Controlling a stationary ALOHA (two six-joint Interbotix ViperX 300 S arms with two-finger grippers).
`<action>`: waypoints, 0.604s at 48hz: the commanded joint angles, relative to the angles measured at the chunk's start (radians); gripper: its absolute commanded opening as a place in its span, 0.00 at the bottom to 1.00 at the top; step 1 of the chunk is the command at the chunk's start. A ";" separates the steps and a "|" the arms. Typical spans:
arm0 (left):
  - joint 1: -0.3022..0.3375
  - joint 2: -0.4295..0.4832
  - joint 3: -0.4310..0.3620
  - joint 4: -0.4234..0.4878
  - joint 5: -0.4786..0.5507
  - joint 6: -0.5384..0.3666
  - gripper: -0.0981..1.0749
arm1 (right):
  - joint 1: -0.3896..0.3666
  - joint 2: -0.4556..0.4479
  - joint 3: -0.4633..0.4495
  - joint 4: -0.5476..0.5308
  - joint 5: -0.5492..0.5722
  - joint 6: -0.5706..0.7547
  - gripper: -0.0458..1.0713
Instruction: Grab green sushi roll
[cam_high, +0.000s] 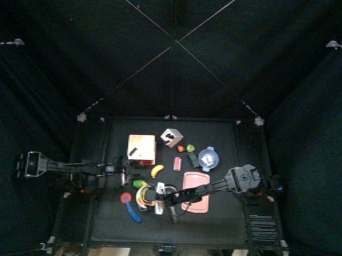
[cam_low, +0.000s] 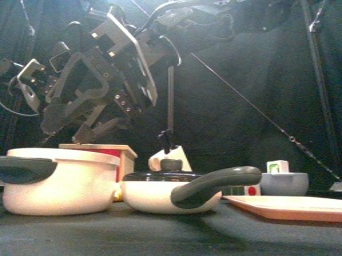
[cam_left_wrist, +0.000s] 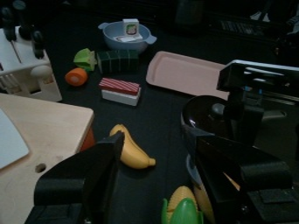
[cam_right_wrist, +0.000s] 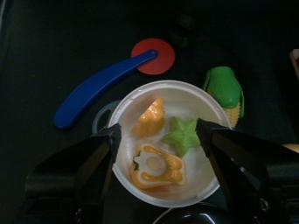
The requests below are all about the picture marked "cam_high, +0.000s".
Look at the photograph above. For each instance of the grey frame corner bracket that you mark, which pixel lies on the grey frame corner bracket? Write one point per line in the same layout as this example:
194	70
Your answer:
333	44
258	120
170	117
16	42
82	116

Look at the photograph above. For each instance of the blue spatula with red head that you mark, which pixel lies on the blue spatula with red head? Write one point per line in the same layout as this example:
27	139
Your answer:
130	206

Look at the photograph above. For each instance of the yellow toy banana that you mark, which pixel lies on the yellow toy banana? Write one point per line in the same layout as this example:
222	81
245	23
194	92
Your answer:
157	170

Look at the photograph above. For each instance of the small orange toy food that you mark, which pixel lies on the small orange toy food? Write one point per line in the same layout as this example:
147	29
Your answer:
181	148

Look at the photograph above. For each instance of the blue bowl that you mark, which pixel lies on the blue bowl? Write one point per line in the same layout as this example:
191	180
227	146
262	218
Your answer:
209	159

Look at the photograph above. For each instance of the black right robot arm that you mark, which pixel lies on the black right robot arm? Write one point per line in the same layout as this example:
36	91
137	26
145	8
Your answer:
231	181

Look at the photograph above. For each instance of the black ribbed base plate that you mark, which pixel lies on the black ribbed base plate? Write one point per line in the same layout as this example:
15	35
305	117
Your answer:
262	227

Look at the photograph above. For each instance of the grey cube with holes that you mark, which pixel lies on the grey cube with holes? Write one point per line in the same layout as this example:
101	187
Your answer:
171	137

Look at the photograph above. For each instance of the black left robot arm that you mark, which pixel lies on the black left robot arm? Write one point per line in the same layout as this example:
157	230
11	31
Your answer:
67	167

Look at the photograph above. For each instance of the pot with yellow food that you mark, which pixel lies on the pot with yellow food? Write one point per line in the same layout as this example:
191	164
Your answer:
142	196

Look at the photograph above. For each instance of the light green toy food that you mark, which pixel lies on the light green toy food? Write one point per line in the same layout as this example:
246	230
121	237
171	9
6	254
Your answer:
190	147

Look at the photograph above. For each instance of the pink cutting board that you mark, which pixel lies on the pink cutting board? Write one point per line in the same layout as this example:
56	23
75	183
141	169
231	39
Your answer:
198	185

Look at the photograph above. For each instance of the wooden box with red edge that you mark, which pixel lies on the wooden box with red edge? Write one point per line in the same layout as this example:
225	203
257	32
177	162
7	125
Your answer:
142	149

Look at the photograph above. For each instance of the green toy pepper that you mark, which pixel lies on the green toy pepper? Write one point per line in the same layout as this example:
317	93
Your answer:
139	183

